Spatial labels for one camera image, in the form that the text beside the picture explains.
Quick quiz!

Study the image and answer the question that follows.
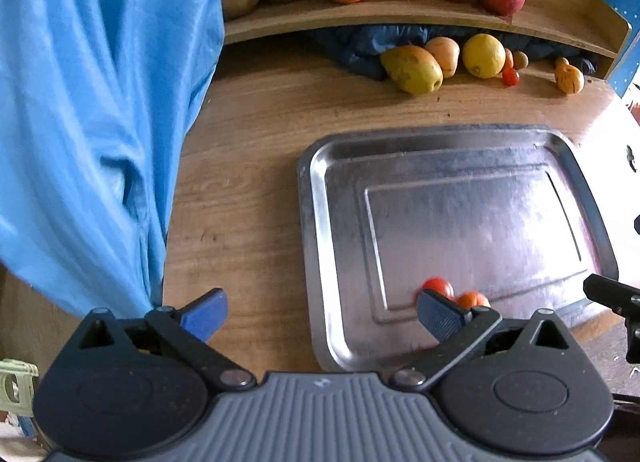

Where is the yellow-orange spotted fruit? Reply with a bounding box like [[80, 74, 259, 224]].
[[554, 57, 585, 94]]

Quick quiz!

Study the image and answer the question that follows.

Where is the metal baking tray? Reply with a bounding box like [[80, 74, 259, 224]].
[[297, 124, 620, 374]]

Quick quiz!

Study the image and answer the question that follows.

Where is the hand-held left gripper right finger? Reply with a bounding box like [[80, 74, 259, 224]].
[[389, 289, 576, 390]]

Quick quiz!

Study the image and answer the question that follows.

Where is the yellow lemon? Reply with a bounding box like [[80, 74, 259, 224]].
[[461, 34, 507, 79]]

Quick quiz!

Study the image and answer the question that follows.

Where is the wooden shelf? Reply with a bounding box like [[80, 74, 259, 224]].
[[220, 0, 633, 80]]

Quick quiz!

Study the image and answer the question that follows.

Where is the dark blue jacket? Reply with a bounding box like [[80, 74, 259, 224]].
[[307, 24, 598, 82]]

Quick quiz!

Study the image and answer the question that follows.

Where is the pale green plastic object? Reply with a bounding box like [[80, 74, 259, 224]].
[[0, 359, 39, 415]]

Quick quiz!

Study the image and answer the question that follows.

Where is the light blue cloth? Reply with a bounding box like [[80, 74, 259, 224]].
[[0, 0, 266, 320]]

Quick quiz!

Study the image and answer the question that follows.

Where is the orange cherry tomato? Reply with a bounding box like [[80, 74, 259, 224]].
[[456, 291, 492, 310]]

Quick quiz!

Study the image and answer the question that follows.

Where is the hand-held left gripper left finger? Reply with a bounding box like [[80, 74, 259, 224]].
[[65, 288, 257, 389]]

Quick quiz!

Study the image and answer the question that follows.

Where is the yellow-green mango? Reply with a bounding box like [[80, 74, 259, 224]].
[[380, 45, 444, 95]]

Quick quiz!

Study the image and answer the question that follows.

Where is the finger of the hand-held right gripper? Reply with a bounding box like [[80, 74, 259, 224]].
[[583, 273, 640, 364]]

